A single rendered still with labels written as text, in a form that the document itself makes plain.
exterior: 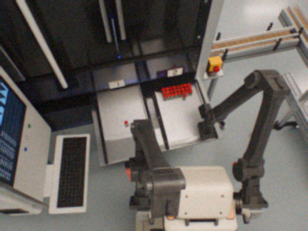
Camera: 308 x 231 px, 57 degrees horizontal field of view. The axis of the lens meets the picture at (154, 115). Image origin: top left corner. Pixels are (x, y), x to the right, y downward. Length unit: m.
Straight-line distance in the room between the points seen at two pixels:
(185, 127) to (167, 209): 0.88
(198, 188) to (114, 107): 0.87
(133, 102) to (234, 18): 2.07
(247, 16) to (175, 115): 2.11
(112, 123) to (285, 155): 1.64
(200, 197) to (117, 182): 1.49
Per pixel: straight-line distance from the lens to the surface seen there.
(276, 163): 2.69
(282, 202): 2.62
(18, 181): 1.42
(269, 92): 1.04
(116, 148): 1.60
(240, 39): 2.00
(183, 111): 1.69
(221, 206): 1.07
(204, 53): 1.61
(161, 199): 0.80
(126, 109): 1.69
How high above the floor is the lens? 2.37
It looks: 63 degrees down
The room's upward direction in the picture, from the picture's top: straight up
